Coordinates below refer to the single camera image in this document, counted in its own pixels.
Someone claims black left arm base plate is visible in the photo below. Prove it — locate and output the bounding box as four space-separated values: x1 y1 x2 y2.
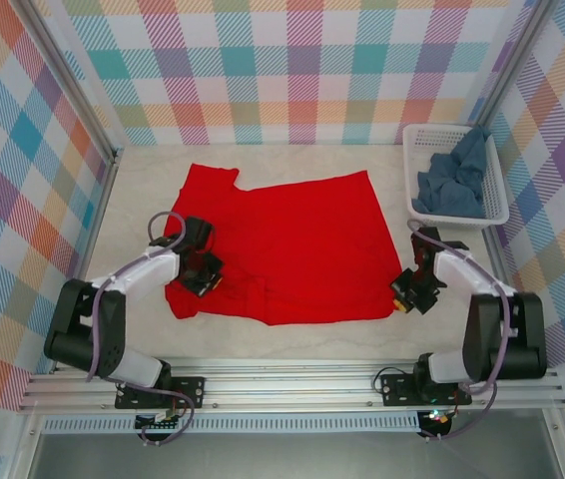
114 376 208 411

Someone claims aluminium mounting rail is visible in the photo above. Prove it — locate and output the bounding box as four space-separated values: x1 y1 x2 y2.
17 356 565 413

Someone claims blue t-shirt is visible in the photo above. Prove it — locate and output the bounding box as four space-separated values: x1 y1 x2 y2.
415 124 493 220

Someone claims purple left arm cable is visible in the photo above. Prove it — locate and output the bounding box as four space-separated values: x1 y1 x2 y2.
85 212 198 447

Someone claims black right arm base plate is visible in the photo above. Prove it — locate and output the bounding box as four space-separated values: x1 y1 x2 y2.
380 372 473 406

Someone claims white plastic basket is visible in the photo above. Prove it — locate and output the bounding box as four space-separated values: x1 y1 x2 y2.
401 123 511 227

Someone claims small controller board with wires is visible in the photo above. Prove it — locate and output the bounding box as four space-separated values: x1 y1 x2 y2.
419 408 457 438
135 412 185 433

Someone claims slotted grey cable duct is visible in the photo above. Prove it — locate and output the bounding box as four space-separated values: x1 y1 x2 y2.
42 417 421 434

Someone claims red t-shirt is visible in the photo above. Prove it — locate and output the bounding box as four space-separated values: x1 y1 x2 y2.
164 163 403 328

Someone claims grey metal panel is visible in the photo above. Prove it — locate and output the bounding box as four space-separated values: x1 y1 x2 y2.
27 432 563 479

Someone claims aluminium frame post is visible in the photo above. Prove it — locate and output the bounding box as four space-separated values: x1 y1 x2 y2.
466 0 558 131
21 0 124 166

